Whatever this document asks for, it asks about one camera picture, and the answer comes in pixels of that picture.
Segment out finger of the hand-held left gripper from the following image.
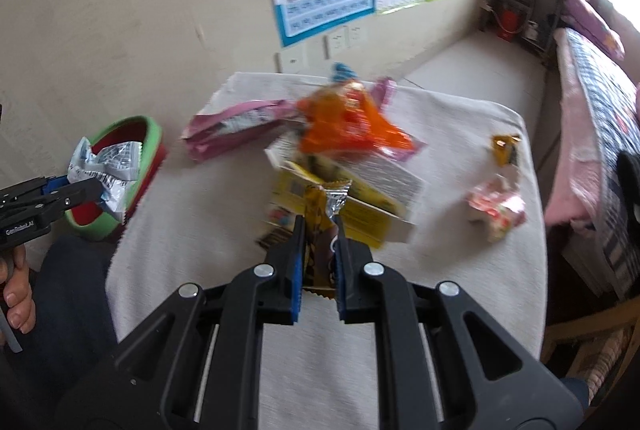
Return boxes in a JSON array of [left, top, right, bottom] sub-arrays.
[[0, 175, 73, 207], [14, 179, 104, 224]]

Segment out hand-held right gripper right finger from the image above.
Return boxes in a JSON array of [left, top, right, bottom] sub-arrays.
[[332, 215, 586, 428]]

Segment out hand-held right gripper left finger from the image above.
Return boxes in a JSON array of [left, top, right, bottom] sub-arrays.
[[62, 214, 307, 428]]

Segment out silver wrapper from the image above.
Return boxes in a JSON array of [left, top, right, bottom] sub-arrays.
[[67, 137, 144, 223]]

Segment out gold snack wrapper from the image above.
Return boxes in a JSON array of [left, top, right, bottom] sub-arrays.
[[302, 179, 353, 300]]

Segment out green rimmed red bucket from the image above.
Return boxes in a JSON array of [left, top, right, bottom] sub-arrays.
[[65, 116, 166, 242]]

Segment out person's left hand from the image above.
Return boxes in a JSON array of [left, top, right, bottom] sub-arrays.
[[0, 251, 37, 336]]

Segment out dark flat snack packets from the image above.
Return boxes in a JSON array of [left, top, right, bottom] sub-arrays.
[[255, 205, 294, 253]]

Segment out white tablecloth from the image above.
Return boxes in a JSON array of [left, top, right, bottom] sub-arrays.
[[105, 70, 549, 430]]

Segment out white printed cardboard box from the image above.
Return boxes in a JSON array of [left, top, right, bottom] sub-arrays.
[[264, 132, 429, 217]]

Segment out pink snack wrapper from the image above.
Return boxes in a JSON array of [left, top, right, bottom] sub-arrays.
[[180, 98, 301, 163]]

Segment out orange snack wrapper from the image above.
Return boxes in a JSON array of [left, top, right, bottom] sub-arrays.
[[295, 80, 427, 161]]

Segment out pink white crumpled wrapper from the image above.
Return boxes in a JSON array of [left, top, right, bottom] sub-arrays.
[[466, 175, 529, 243]]

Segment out small pink wrapper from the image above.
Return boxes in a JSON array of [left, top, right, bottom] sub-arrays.
[[372, 77, 399, 111]]

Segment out small blue wrapper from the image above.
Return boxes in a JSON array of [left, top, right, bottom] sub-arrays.
[[330, 62, 359, 83]]

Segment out small yellow brown wrapper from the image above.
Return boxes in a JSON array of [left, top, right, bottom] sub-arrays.
[[490, 134, 522, 166]]

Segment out person's right leg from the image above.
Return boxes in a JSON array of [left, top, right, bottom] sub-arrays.
[[561, 377, 592, 407]]

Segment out red container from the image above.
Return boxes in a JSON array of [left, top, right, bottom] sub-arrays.
[[495, 10, 521, 42]]

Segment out pink pillow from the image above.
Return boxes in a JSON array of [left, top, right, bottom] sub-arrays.
[[564, 0, 627, 61]]

